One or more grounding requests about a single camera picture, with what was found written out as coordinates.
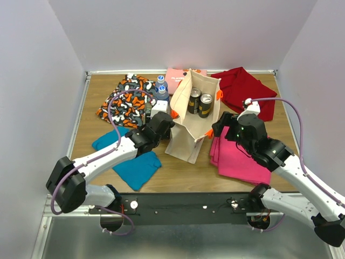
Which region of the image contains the green glass bottle front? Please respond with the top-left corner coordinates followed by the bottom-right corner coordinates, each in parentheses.
top-left (144, 101), bottom-right (153, 124)

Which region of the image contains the Pocari Sweat bottle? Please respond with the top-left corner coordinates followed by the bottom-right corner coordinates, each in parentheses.
top-left (155, 75), bottom-right (168, 92)
top-left (156, 85), bottom-right (170, 103)

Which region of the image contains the beige canvas tote bag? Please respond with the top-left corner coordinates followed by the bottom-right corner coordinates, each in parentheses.
top-left (165, 70), bottom-right (223, 164)

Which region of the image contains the dark can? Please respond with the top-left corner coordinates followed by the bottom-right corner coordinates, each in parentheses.
top-left (188, 88), bottom-right (202, 114)

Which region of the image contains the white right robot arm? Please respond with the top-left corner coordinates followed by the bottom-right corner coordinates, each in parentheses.
top-left (212, 112), bottom-right (344, 247)

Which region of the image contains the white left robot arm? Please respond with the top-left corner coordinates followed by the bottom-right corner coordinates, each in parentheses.
top-left (46, 111), bottom-right (175, 215)

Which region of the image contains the dark red cloth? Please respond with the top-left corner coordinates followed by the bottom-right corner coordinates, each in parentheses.
top-left (211, 67), bottom-right (277, 113)

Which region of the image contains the orange camouflage cloth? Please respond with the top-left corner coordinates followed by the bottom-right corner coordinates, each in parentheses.
top-left (96, 73), bottom-right (156, 128)

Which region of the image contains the magenta folded cloth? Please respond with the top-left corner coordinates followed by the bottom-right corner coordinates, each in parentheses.
top-left (210, 127), bottom-right (271, 185)

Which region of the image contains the teal folded cloth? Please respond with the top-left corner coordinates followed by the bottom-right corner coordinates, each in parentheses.
top-left (92, 130), bottom-right (162, 191)

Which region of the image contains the light pink printed cloth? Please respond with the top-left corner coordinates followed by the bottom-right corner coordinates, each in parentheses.
top-left (164, 67), bottom-right (208, 90)

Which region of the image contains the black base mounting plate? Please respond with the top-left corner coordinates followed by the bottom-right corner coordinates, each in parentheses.
top-left (88, 192), bottom-right (286, 226)

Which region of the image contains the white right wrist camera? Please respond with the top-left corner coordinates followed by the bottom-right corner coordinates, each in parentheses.
top-left (241, 98), bottom-right (260, 115)

